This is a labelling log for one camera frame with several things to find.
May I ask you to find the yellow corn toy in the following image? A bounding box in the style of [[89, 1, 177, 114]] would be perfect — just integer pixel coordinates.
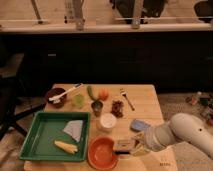
[[54, 141, 78, 154]]

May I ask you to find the small metal cup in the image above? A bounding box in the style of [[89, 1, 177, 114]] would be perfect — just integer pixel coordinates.
[[91, 100, 103, 117]]

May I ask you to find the metal fork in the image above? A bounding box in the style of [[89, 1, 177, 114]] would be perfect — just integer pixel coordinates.
[[120, 88, 135, 111]]

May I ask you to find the white brush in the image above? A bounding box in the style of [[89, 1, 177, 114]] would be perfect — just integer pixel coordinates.
[[48, 83, 83, 103]]

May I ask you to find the dark red bowl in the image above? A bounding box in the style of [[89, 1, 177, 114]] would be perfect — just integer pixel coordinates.
[[44, 87, 68, 108]]

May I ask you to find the green toy cucumber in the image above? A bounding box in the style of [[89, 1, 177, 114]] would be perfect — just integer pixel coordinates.
[[87, 85, 97, 101]]

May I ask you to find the blue sponge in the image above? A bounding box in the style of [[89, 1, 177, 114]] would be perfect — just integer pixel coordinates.
[[130, 119, 150, 132]]

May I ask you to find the green plastic tray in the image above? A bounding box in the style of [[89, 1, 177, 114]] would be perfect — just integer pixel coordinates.
[[19, 111, 90, 162]]

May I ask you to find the white round cup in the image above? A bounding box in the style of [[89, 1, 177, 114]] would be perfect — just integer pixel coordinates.
[[99, 113, 117, 132]]

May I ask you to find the grey folded cloth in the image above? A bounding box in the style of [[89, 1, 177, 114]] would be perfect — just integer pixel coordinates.
[[63, 120, 83, 142]]

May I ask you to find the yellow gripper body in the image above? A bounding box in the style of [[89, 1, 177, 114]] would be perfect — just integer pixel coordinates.
[[130, 133, 150, 156]]

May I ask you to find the orange plastic bowl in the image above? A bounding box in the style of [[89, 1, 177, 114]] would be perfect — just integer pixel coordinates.
[[87, 137, 118, 171]]

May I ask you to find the light green cup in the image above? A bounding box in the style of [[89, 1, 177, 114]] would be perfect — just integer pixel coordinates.
[[72, 94, 85, 109]]

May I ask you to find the black office chair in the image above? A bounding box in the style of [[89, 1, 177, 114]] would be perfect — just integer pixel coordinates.
[[0, 39, 47, 141]]

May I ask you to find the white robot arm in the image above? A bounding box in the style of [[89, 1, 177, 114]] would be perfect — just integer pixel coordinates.
[[130, 113, 213, 160]]

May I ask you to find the tan rectangular eraser block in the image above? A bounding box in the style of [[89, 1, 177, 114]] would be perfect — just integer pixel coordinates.
[[113, 139, 135, 151]]

